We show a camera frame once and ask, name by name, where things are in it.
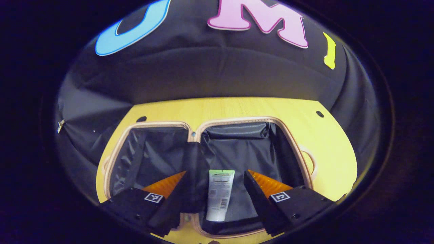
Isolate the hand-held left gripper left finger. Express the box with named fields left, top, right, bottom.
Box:
left=98, top=170, right=190, bottom=238

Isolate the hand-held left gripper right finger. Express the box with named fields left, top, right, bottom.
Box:
left=243, top=169, right=334, bottom=237

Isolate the white green-capped skin care tube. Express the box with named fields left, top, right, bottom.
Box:
left=206, top=169, right=235, bottom=222

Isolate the cream hard-shell suitcase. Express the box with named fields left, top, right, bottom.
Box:
left=101, top=116, right=317, bottom=239

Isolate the black backdrop cloth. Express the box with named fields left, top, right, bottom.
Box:
left=54, top=0, right=382, bottom=204

